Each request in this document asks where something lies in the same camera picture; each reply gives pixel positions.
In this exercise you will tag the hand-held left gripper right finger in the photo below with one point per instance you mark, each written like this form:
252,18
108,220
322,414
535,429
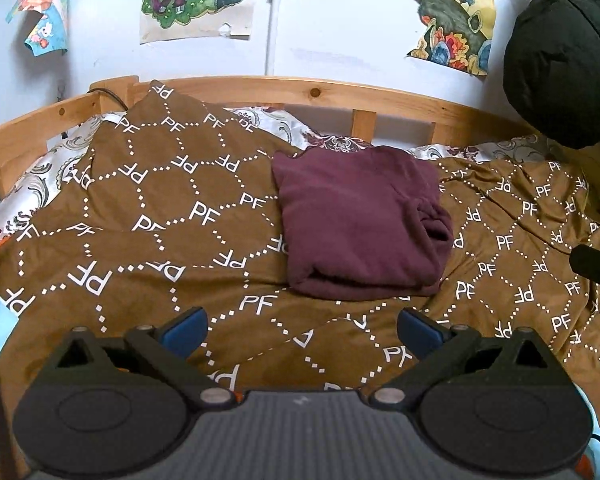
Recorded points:
422,331

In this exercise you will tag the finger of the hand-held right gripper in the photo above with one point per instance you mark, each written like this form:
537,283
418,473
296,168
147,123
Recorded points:
597,267

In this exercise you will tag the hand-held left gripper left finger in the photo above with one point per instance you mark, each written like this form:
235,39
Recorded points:
182,331

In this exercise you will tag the maroon long-sleeve sweater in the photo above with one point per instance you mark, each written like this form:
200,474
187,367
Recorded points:
350,220

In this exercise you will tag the brown letter-print blanket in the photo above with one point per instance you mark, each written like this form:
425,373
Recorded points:
155,260

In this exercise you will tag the black puffy jacket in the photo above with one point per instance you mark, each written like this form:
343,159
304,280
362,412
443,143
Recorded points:
565,60

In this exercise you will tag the white floral bed sheet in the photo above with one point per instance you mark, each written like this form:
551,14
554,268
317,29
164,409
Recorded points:
40,170

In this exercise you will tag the wooden bed frame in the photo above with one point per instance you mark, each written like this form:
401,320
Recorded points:
330,92

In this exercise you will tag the landscape drawing wall poster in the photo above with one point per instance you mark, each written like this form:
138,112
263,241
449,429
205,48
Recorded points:
450,15

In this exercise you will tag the white wall pipe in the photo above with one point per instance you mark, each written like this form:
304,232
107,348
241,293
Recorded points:
275,20

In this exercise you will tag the orange-haired cartoon wall poster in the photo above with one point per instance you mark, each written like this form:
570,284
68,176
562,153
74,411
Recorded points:
42,5

